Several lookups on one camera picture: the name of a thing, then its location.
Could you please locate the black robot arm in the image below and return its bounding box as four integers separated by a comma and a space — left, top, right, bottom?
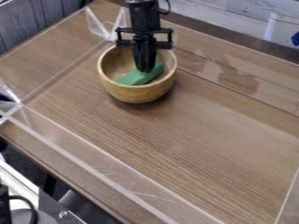
116, 0, 173, 73

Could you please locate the brown wooden bowl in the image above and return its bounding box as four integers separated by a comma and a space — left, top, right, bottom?
97, 45, 177, 103

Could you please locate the clear acrylic front wall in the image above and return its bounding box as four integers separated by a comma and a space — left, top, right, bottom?
0, 84, 224, 224

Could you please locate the grey metal bracket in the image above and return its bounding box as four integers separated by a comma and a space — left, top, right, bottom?
37, 190, 86, 224

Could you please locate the white container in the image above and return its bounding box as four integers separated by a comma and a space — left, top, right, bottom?
264, 12, 299, 49

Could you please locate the green rectangular block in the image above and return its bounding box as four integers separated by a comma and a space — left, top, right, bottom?
116, 60, 164, 86

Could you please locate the clear acrylic corner bracket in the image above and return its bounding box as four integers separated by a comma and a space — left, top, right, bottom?
85, 7, 126, 42

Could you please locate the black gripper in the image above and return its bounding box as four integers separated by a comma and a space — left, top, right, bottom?
114, 27, 173, 73

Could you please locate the black cable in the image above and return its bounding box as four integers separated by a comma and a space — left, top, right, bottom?
0, 183, 40, 224

